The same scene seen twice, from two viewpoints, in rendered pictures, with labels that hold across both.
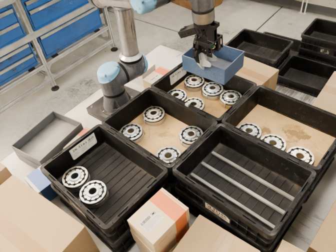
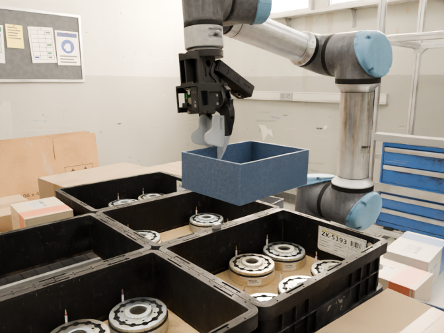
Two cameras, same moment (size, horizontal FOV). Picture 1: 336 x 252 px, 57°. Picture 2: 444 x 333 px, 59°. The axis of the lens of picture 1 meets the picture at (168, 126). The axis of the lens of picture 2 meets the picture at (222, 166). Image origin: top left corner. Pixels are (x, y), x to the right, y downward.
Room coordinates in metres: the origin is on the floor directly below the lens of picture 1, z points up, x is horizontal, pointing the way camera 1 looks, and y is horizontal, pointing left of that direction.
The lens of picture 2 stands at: (1.03, -0.95, 1.26)
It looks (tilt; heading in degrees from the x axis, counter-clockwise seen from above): 12 degrees down; 91
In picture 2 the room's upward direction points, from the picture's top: straight up
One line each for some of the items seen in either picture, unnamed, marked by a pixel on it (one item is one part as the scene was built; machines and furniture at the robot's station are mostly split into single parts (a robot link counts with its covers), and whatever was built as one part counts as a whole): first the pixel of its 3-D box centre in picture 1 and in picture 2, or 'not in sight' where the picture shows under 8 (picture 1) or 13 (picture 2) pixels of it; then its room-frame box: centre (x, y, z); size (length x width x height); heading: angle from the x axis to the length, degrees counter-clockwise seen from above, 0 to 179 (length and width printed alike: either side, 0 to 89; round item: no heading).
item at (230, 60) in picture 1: (212, 60); (246, 168); (1.06, -0.22, 1.10); 0.20 x 0.15 x 0.07; 46
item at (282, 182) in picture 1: (240, 181); (31, 281); (0.63, -0.23, 0.87); 0.40 x 0.30 x 0.11; 43
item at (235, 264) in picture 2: (193, 104); (252, 263); (1.08, -0.13, 0.86); 0.10 x 0.10 x 0.01
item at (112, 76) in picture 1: (111, 77); (316, 194); (1.30, 0.25, 0.91); 0.13 x 0.12 x 0.14; 126
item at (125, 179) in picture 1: (106, 178); (134, 206); (0.72, 0.26, 0.87); 0.40 x 0.30 x 0.11; 43
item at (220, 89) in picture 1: (212, 88); (304, 289); (1.17, -0.24, 0.86); 0.10 x 0.10 x 0.01
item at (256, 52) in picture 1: (255, 69); not in sight; (1.94, -0.73, 0.37); 0.40 x 0.30 x 0.45; 46
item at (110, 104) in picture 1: (115, 97); not in sight; (1.29, 0.25, 0.80); 0.15 x 0.15 x 0.10
